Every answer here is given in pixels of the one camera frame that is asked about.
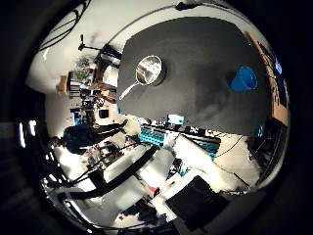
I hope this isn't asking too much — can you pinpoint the blue plastic cup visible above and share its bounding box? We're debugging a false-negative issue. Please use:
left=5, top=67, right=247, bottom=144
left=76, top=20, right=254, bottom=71
left=230, top=65, right=258, bottom=93

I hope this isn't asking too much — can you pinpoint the teal rack of boxes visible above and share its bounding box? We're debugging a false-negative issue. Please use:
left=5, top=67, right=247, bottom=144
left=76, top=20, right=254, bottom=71
left=139, top=126, right=166, bottom=148

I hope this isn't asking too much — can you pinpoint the long black beam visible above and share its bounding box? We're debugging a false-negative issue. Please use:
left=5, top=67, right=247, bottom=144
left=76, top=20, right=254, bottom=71
left=58, top=145, right=158, bottom=201

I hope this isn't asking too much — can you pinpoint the person in dark clothes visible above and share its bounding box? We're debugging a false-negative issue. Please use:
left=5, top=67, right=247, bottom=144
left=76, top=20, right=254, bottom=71
left=49, top=118, right=129, bottom=156

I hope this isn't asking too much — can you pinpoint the wooden desk with monitor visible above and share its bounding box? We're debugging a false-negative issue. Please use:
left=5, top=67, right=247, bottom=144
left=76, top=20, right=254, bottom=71
left=245, top=30, right=291, bottom=127

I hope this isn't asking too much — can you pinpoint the cluttered storage shelf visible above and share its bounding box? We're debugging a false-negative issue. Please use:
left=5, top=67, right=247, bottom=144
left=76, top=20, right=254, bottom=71
left=66, top=70, right=99, bottom=100

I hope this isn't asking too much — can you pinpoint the brown cardboard box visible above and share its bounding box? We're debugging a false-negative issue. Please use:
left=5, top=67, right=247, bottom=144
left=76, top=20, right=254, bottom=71
left=56, top=75, right=68, bottom=96

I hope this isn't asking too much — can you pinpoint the black tripod stand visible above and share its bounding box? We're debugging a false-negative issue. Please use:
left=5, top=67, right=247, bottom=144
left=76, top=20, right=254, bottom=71
left=77, top=33, right=103, bottom=53

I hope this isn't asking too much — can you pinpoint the metal saucepan with long handle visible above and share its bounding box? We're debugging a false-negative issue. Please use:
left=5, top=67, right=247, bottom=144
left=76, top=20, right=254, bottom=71
left=117, top=55, right=164, bottom=101

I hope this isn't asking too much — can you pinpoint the black cable bundle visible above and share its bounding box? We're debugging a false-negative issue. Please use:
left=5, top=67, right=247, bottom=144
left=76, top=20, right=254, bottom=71
left=38, top=0, right=92, bottom=53

